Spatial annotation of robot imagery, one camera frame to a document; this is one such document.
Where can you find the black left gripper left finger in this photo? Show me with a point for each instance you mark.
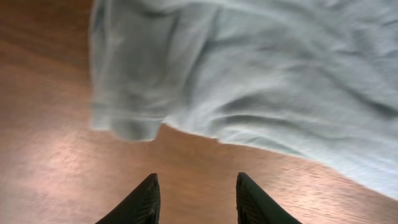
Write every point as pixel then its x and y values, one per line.
pixel 141 206

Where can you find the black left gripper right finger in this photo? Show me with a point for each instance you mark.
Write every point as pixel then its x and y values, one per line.
pixel 255 206

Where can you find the light teal t-shirt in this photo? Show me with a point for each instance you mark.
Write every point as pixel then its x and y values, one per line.
pixel 313 79

